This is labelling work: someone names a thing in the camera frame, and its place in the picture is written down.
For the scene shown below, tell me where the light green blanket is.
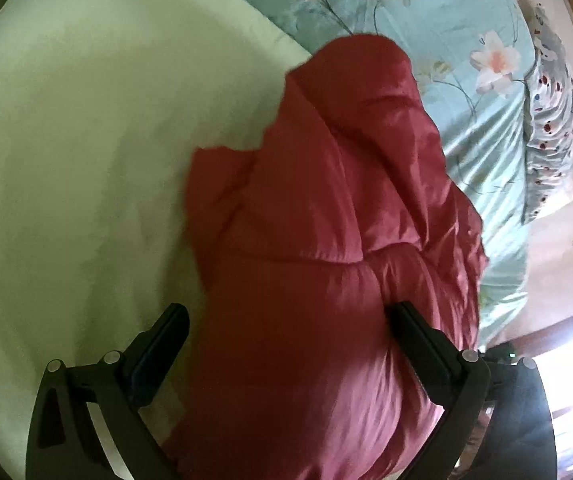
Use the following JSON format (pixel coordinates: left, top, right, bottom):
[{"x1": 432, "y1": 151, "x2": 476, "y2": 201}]
[{"x1": 0, "y1": 0, "x2": 317, "y2": 480}]

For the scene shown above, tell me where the red quilted jacket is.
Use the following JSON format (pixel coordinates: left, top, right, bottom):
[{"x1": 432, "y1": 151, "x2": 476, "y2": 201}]
[{"x1": 159, "y1": 35, "x2": 491, "y2": 480}]

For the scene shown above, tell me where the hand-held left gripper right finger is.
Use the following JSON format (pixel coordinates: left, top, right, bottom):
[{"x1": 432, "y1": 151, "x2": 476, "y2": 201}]
[{"x1": 389, "y1": 301, "x2": 559, "y2": 480}]

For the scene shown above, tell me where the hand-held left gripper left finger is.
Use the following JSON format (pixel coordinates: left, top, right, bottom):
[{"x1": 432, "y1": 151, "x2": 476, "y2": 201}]
[{"x1": 25, "y1": 304, "x2": 190, "y2": 480}]

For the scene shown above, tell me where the cream printed pillow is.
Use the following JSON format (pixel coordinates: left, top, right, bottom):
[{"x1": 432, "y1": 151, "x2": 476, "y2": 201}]
[{"x1": 520, "y1": 4, "x2": 573, "y2": 227}]

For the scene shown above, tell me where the teal floral quilt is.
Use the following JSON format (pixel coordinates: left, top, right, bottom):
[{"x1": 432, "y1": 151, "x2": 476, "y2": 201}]
[{"x1": 181, "y1": 0, "x2": 542, "y2": 352}]

